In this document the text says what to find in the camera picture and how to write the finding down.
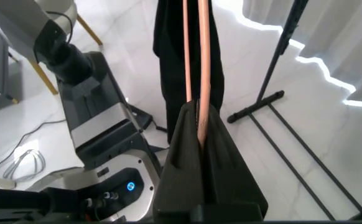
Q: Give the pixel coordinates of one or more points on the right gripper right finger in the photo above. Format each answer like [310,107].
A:
[234,186]

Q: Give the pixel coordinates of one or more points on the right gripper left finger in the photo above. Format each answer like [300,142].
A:
[181,180]

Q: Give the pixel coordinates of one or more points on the black garment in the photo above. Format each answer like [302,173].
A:
[171,62]

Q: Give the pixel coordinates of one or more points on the pink clothes hanger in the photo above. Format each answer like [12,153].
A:
[204,62]

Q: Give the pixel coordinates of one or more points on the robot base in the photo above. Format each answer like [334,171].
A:
[106,124]

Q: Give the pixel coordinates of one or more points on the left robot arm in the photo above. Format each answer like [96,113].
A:
[19,18]

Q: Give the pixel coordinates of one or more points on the black clothes rack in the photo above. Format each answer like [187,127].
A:
[255,106]

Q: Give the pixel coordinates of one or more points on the white curtain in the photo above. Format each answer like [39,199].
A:
[339,31]

